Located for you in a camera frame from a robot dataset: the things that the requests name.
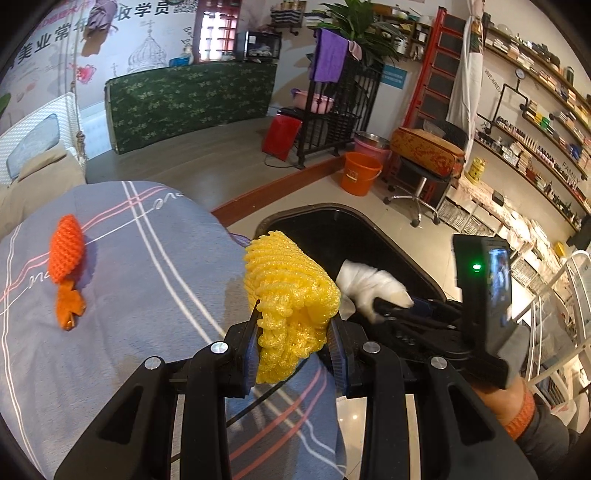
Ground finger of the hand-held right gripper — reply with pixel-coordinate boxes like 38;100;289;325
372;298;462;331

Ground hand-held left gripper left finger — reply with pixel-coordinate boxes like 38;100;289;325
54;305;262;480

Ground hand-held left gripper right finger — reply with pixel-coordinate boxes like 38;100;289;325
326;318;539;480

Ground white tissue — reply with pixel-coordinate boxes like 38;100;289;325
335;259;414;322

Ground yellow foam fruit net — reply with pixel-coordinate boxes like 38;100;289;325
244;230;341;385

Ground black trash bin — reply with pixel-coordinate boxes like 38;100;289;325
255;203;462;352

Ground person's right forearm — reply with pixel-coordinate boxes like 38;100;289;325
471;378;588;480

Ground black swivel stool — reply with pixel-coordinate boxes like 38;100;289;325
383;159;455;228

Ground orange bucket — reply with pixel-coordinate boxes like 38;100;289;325
340;152;383;197

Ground pink bucket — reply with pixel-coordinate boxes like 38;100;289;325
353;131;392;163

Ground orange peel piece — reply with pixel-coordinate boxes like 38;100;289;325
55;281;88;331

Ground black metal rack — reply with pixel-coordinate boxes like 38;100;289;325
295;55;384;169

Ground orange foam fruit net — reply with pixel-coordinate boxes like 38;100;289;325
47;215;86;284

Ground red bag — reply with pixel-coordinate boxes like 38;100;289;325
262;114;303;161

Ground white hanging apron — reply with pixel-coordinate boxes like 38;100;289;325
447;0;485;153

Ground red ladder shelf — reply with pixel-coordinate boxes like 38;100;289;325
404;7;483;134

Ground pink basin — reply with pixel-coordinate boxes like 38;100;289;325
290;89;335;114

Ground green patterned counter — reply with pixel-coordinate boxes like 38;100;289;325
105;60;278;156

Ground purple towel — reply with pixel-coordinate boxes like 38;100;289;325
309;28;349;84

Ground beige cushion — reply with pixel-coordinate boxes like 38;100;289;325
0;143;86;237

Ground green potted plant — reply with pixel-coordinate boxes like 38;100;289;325
318;0;416;65

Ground grey blue pillow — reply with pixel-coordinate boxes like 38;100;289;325
7;114;61;181

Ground black display box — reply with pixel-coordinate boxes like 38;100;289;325
233;30;281;61

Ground white swing bench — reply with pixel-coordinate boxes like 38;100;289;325
0;92;88;186

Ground red wooden cabinet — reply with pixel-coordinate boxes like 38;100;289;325
194;0;243;63

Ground black cable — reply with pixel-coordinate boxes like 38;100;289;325
173;382;283;464

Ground white wire rack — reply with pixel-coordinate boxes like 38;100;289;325
508;251;591;407

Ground wall shelves with goods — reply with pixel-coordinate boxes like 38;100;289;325
475;23;591;232

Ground blue wall sign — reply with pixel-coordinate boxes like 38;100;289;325
381;65;409;88

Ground wall bottle rack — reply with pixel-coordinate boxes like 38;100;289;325
270;0;305;26

